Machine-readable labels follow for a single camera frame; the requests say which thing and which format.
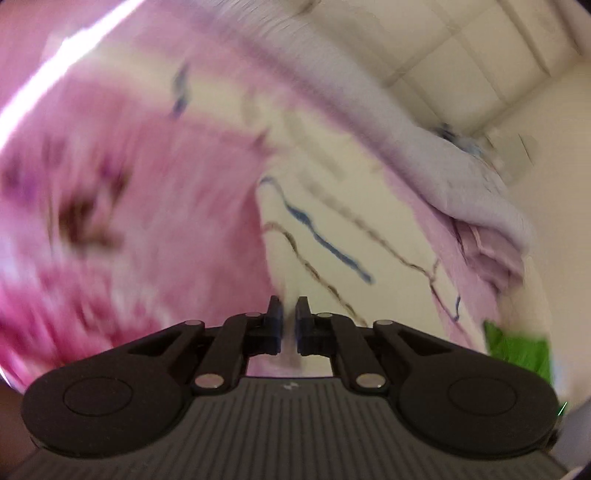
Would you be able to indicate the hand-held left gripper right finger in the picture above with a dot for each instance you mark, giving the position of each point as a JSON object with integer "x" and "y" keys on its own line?
{"x": 302, "y": 324}

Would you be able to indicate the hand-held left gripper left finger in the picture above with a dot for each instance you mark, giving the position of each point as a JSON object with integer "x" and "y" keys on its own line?
{"x": 275, "y": 324}

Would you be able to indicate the cream yellow towel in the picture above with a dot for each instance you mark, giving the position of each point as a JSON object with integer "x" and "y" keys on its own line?
{"x": 332, "y": 207}

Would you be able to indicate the pink floral bed sheet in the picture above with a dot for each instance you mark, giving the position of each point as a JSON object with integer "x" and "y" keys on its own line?
{"x": 138, "y": 194}

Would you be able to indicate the lavender ribbed quilt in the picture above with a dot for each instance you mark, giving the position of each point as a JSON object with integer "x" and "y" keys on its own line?
{"x": 415, "y": 152}

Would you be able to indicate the green cloth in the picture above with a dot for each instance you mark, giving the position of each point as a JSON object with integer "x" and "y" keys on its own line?
{"x": 519, "y": 353}

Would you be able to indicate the white wardrobe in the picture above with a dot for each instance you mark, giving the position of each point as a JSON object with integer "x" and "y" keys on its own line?
{"x": 443, "y": 41}

